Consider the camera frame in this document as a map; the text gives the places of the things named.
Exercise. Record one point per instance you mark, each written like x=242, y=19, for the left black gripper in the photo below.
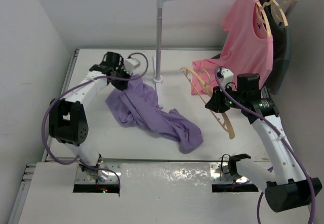
x=126, y=74

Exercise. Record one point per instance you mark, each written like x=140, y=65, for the beige hanger in pink shirt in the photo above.
x=259, y=9

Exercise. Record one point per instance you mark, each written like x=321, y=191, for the pink t shirt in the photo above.
x=247, y=49

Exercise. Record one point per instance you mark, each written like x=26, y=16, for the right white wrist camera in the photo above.
x=226, y=76

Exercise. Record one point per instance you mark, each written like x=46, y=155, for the beige hanger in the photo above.
x=259, y=9
x=277, y=10
x=215, y=105

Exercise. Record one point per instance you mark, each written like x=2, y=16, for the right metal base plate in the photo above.
x=219, y=175

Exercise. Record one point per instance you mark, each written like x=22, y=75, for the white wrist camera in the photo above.
x=226, y=76
x=131, y=64

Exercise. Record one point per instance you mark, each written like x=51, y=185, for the dark grey t shirt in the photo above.
x=282, y=53

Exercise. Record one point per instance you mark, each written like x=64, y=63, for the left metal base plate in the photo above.
x=109, y=175

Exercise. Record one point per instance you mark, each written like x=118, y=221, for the metal base plate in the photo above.
x=219, y=175
x=109, y=175

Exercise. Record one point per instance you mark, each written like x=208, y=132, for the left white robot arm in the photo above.
x=67, y=118

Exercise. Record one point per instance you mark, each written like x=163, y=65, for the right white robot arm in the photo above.
x=291, y=186

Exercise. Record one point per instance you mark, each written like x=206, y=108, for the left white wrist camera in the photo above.
x=131, y=64

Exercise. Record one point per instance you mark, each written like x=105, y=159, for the beige hanger in dark shirt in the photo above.
x=277, y=10

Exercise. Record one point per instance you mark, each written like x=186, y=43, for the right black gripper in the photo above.
x=215, y=102

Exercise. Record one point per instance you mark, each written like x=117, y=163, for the purple t shirt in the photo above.
x=137, y=106

